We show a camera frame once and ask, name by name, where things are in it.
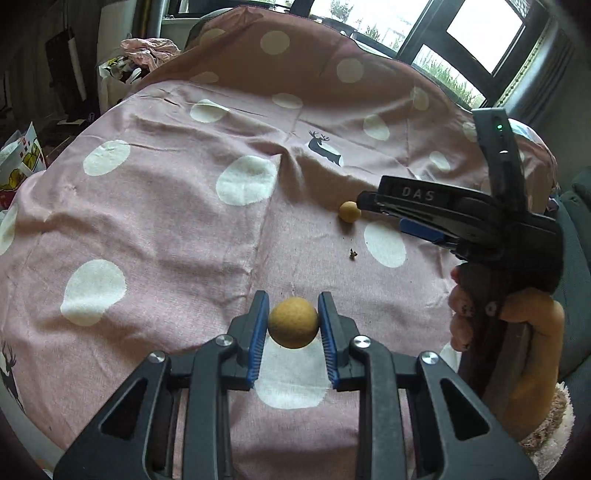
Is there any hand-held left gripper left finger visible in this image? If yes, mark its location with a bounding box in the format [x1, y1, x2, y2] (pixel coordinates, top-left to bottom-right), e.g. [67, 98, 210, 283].
[54, 291, 271, 480]

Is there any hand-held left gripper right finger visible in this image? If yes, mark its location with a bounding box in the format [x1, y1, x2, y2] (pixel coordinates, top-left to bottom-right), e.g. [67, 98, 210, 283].
[318, 291, 539, 480]

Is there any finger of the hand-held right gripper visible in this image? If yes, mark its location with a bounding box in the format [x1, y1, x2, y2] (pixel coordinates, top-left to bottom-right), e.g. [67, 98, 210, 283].
[355, 175, 467, 217]
[399, 218, 462, 252]

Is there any large tan longan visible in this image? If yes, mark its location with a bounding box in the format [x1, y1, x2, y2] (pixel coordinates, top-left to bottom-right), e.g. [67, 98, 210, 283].
[269, 298, 320, 350]

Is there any person's right hand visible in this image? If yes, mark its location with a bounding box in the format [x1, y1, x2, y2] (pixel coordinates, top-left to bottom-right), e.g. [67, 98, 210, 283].
[448, 267, 566, 441]

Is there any grey sofa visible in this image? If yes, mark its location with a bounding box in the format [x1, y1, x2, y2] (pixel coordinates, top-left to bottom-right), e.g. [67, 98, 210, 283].
[551, 168, 591, 407]

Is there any light blue cloth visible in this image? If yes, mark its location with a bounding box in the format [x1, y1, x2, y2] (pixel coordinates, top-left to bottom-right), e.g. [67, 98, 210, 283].
[508, 119, 539, 148]

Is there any pink dotted blanket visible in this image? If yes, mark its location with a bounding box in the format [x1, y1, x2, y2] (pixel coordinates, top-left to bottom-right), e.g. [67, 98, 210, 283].
[0, 4, 559, 480]

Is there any black framed window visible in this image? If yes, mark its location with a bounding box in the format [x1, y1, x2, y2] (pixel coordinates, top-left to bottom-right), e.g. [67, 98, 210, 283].
[161, 0, 550, 109]

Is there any striped curtain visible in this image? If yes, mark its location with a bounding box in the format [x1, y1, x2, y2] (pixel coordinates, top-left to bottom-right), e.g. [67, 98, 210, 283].
[494, 18, 578, 121]

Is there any beige fluffy cushion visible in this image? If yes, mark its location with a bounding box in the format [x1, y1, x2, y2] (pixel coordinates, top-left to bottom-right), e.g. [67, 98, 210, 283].
[519, 383, 575, 467]

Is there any printed shopping bag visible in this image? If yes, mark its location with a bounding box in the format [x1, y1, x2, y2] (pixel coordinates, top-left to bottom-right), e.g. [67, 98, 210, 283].
[0, 122, 49, 210]

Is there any pink crumpled cloth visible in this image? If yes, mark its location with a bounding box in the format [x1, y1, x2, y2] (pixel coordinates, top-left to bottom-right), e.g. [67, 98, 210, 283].
[121, 38, 182, 72]

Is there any black and white cloth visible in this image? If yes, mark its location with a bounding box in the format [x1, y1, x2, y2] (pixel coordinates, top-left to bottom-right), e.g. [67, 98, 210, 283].
[99, 56, 139, 86]

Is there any black upright vacuum cleaner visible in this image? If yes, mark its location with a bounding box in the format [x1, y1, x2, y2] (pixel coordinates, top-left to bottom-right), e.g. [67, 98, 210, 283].
[46, 28, 88, 123]

